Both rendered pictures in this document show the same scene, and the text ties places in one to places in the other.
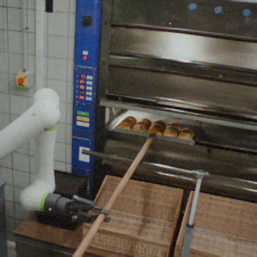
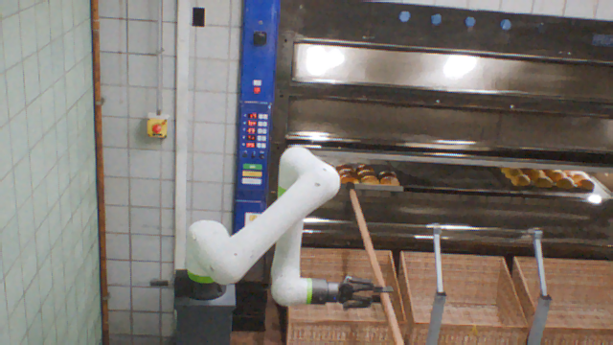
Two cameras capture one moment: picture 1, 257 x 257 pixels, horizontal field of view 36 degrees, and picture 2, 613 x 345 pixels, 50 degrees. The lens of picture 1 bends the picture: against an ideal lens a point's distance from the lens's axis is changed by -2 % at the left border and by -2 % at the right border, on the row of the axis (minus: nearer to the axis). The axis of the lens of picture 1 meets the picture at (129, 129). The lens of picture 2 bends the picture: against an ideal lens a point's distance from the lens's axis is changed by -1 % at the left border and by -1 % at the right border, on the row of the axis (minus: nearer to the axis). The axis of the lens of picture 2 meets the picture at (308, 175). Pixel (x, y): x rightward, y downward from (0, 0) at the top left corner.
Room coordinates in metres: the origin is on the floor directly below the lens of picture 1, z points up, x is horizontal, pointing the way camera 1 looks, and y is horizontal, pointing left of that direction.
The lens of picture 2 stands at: (-0.39, 1.08, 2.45)
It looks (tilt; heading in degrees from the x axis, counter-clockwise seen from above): 22 degrees down; 340
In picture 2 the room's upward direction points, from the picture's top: 5 degrees clockwise
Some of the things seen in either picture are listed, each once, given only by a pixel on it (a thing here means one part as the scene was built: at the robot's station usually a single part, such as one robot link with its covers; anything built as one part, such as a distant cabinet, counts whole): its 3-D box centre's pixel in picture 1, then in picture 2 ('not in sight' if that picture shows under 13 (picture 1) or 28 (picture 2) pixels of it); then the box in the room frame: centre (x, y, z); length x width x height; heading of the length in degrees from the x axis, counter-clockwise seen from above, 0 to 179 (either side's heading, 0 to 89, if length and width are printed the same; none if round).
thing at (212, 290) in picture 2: not in sight; (189, 281); (1.62, 0.76, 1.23); 0.26 x 0.15 x 0.06; 80
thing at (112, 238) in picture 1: (134, 216); (341, 295); (2.20, -0.08, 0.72); 0.56 x 0.49 x 0.28; 77
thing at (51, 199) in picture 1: (54, 203); (318, 290); (1.53, 0.31, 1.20); 0.12 x 0.06 x 0.09; 166
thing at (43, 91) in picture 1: (45, 108); (296, 172); (1.68, 0.38, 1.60); 0.13 x 0.12 x 0.18; 13
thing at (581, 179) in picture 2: not in sight; (536, 164); (2.60, -1.38, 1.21); 0.61 x 0.48 x 0.06; 166
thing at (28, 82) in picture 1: (24, 79); (158, 126); (2.65, 0.76, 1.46); 0.10 x 0.07 x 0.10; 76
